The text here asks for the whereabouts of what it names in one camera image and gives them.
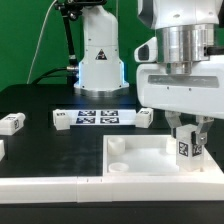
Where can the white marker tag strip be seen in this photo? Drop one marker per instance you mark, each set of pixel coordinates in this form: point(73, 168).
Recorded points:
point(102, 117)

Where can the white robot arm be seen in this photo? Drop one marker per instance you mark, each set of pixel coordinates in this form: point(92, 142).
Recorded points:
point(181, 68)

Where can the black camera stand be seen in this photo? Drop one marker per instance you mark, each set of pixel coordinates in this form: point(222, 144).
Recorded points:
point(71, 10)

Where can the white L-shaped obstacle fence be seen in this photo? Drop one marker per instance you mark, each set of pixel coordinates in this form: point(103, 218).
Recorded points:
point(111, 188)

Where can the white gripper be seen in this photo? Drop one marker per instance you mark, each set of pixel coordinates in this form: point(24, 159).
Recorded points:
point(200, 93)

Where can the white square tabletop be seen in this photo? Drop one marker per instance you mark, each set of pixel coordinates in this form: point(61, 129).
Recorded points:
point(148, 155)

